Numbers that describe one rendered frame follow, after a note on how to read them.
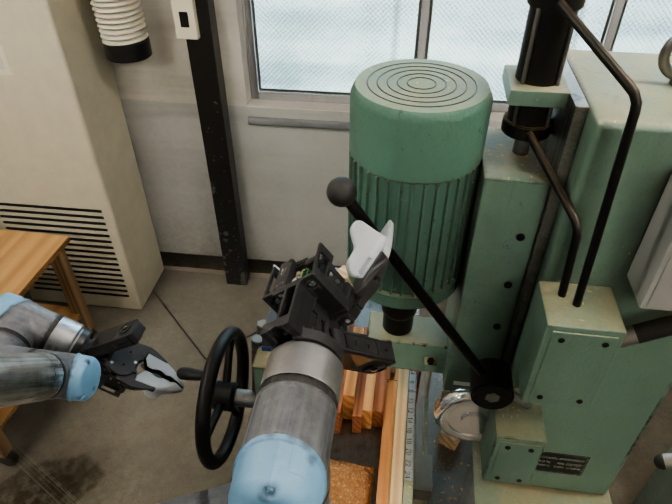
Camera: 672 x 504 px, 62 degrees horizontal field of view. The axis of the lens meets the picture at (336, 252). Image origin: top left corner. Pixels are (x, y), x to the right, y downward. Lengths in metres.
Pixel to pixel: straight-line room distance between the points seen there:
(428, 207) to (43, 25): 1.56
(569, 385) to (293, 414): 0.42
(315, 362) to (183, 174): 2.00
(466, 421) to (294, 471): 0.52
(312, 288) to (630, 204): 0.37
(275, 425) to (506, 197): 0.41
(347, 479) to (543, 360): 0.39
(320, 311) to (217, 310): 1.99
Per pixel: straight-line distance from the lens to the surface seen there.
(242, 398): 1.20
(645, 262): 0.73
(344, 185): 0.63
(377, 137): 0.68
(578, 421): 1.00
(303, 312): 0.55
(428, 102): 0.68
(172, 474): 2.11
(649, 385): 0.95
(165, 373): 1.14
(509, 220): 0.75
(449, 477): 1.14
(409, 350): 0.97
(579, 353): 0.74
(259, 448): 0.47
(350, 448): 1.03
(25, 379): 0.91
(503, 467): 0.92
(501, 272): 0.80
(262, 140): 2.27
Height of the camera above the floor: 1.78
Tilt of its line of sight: 39 degrees down
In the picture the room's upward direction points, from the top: straight up
